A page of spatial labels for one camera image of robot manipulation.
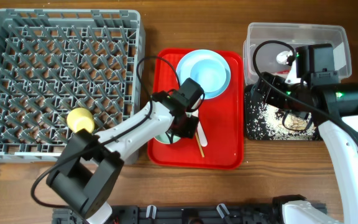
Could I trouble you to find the green plastic bowl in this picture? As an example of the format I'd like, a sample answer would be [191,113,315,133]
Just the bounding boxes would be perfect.
[154,132,181,144]

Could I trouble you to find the red snack wrapper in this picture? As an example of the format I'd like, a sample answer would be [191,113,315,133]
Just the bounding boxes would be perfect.
[273,70,290,77]

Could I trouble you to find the white tissue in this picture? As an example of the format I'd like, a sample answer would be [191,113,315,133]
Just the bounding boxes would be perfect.
[276,51,295,66]

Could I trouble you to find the light blue small bowl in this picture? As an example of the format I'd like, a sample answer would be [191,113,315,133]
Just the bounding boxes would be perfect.
[190,59,226,93]

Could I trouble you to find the yellow plastic cup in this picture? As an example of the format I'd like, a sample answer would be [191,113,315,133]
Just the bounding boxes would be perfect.
[67,108,95,133]

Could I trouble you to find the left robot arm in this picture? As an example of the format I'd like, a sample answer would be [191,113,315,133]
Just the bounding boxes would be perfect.
[46,78,204,223]

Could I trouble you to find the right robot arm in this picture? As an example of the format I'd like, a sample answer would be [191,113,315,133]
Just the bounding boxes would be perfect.
[250,42,358,223]

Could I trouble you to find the grey plastic dishwasher rack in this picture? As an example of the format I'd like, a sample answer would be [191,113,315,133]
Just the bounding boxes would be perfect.
[0,9,145,163]

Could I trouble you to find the single wooden chopstick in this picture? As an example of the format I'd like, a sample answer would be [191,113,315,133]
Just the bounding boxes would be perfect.
[195,132,204,158]

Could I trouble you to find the white plastic fork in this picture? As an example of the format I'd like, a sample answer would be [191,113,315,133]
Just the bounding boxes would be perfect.
[196,120,208,147]

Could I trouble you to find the spilled rice and scraps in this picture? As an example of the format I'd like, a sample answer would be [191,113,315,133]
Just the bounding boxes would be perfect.
[246,93,318,139]

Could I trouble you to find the red plastic serving tray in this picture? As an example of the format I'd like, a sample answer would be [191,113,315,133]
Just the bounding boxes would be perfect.
[147,50,244,170]

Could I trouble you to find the black rectangular tray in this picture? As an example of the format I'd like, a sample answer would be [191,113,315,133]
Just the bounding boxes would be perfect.
[243,84,324,142]

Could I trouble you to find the clear plastic bin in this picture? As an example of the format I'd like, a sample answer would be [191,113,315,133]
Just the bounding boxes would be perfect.
[243,22,352,85]

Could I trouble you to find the light blue round plate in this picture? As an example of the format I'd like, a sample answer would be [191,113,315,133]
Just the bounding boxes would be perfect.
[177,49,231,100]

